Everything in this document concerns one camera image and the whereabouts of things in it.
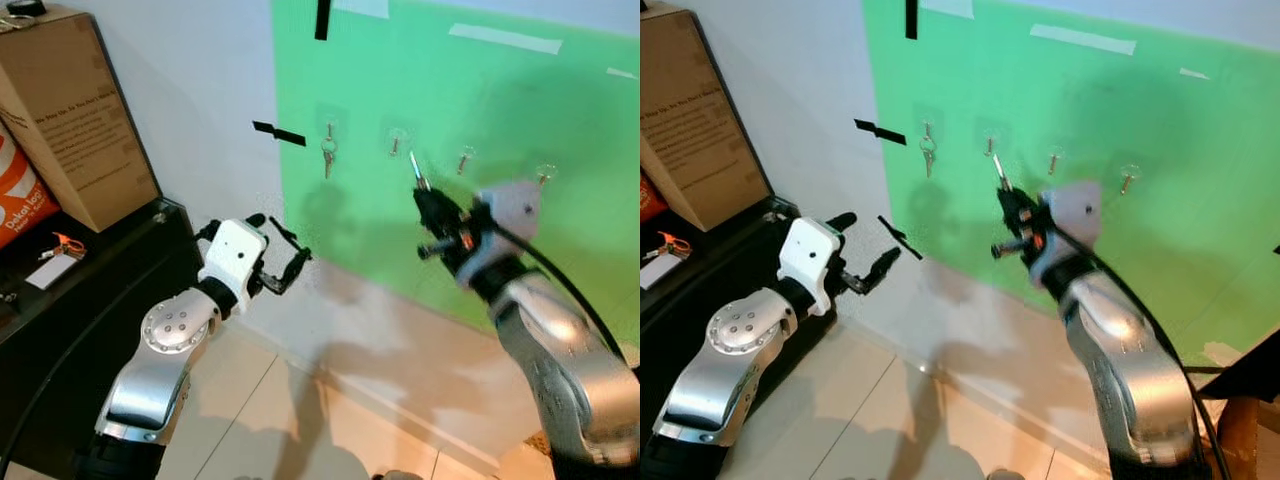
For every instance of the silver metal key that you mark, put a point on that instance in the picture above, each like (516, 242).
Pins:
(1000, 172)
(416, 172)

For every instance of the thin slanted black tape strip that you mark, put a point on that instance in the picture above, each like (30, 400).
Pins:
(900, 238)
(285, 235)

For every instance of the silver key bunch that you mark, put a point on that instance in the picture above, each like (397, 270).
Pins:
(329, 158)
(928, 158)

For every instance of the wide black tape strip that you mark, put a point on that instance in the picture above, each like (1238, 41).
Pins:
(278, 132)
(880, 131)

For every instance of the orange key fob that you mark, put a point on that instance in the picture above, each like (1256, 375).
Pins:
(675, 243)
(68, 243)

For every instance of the black side table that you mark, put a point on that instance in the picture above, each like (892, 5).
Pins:
(680, 310)
(60, 330)

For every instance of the long white tape strip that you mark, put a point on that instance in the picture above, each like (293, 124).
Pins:
(505, 38)
(1083, 39)

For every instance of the brown printed cardboard box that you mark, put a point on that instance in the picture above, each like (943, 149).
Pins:
(690, 120)
(80, 120)

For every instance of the orange printed bag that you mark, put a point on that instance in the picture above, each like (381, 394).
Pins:
(650, 200)
(20, 200)

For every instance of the white paper tag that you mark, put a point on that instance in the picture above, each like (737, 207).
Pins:
(55, 270)
(655, 270)

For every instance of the broad white tape piece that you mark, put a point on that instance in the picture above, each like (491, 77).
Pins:
(945, 7)
(360, 8)

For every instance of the upright black tape strip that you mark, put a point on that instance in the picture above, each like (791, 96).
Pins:
(322, 20)
(911, 18)

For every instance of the small white tape piece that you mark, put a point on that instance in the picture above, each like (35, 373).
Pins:
(1193, 73)
(620, 72)

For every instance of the grey robot foot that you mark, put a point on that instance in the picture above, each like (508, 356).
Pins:
(1005, 474)
(400, 475)

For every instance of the black furniture edge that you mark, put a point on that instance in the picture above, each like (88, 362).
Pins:
(1250, 375)

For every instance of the brown cardboard piece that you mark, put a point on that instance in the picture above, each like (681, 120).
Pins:
(1255, 440)

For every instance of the black object on box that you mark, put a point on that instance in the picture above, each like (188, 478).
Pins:
(25, 7)

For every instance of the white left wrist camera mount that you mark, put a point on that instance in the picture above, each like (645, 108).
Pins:
(812, 260)
(233, 255)

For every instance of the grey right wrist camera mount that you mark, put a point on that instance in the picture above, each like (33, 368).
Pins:
(510, 208)
(1075, 210)

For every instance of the clear adhesive wall hook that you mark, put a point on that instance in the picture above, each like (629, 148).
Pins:
(1129, 178)
(928, 122)
(545, 175)
(397, 140)
(990, 142)
(1054, 160)
(329, 122)
(466, 158)

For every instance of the green wall sheet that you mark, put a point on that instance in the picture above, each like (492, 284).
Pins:
(1180, 140)
(560, 130)

